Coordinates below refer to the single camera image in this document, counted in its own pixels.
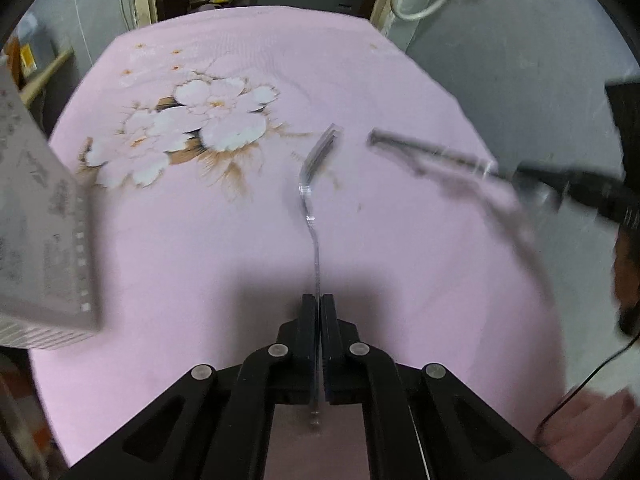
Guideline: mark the large dark oil jug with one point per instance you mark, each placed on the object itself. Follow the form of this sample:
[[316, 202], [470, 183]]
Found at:
[[30, 45]]

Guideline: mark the metal fork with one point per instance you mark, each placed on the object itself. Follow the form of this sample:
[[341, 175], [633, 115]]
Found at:
[[314, 240]]

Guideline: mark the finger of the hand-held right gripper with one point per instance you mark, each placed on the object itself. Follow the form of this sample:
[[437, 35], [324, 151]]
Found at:
[[560, 175], [585, 200]]

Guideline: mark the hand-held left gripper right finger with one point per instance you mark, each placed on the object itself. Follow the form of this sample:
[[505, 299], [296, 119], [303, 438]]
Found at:
[[327, 350]]

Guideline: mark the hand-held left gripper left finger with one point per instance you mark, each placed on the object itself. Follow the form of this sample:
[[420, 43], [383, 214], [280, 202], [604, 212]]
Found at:
[[309, 350]]

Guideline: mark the white perforated utensil holder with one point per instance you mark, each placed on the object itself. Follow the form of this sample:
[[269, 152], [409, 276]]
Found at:
[[45, 240]]

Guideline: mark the beige kitchen countertop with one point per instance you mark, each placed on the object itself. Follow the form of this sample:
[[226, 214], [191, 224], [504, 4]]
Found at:
[[47, 75]]

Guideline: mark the metal peeler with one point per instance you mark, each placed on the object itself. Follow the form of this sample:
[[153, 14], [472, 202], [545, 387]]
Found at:
[[425, 150]]

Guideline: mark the pink floral table cloth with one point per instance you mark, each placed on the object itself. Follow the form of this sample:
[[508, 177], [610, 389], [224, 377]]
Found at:
[[200, 260]]

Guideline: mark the person's right hand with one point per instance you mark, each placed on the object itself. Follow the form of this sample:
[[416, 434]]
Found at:
[[627, 280]]

